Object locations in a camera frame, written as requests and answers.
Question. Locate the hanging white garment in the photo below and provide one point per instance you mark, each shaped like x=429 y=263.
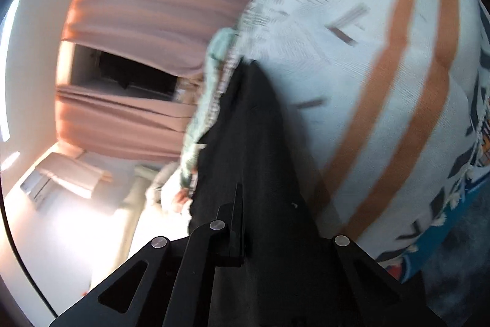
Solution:
x=72 y=175

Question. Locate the pink curtain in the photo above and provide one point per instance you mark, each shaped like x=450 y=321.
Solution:
x=164 y=5
x=122 y=124

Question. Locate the beige plush pillow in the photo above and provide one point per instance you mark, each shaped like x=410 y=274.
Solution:
x=160 y=185

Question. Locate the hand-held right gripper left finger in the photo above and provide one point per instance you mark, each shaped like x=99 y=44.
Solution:
x=231 y=235

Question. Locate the white patterned blanket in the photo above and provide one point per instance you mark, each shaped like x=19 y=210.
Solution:
x=382 y=24

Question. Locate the black long-sleeve shirt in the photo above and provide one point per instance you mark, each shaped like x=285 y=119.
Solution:
x=264 y=158

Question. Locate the ceiling strip light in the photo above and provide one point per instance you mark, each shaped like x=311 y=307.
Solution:
x=4 y=101

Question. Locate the blue printed bed sheet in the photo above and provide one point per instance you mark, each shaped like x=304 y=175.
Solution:
x=440 y=231

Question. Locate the blue-grey shaggy rug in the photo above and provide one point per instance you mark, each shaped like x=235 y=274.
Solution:
x=463 y=273

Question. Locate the mint green duvet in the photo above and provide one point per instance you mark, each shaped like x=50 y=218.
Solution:
x=199 y=127

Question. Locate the dark window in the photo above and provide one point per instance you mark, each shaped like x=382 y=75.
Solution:
x=115 y=70

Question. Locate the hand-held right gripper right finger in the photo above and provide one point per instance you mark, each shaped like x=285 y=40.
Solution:
x=360 y=273

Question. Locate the orange cloth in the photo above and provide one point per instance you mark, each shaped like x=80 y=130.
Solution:
x=180 y=201

